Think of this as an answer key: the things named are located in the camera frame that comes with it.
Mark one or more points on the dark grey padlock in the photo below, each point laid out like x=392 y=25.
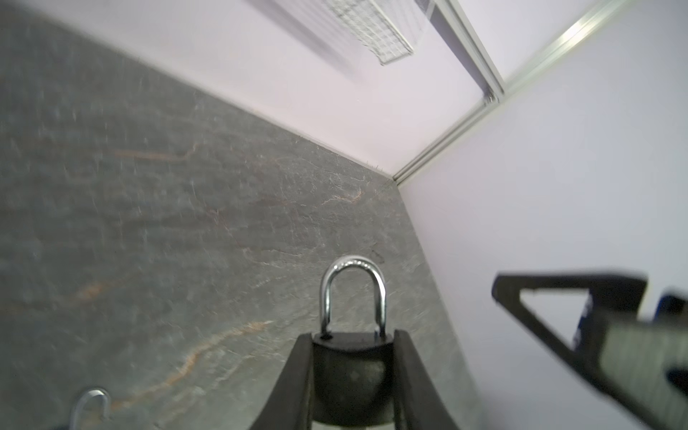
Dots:
x=353 y=372

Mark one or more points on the blue padlock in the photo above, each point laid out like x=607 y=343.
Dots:
x=95 y=401

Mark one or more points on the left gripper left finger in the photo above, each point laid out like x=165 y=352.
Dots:
x=290 y=404

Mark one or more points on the white wire shelf basket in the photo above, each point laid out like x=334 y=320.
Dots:
x=390 y=29

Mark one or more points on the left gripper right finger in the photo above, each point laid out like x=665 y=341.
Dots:
x=417 y=405

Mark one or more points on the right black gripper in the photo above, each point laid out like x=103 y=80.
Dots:
x=642 y=363

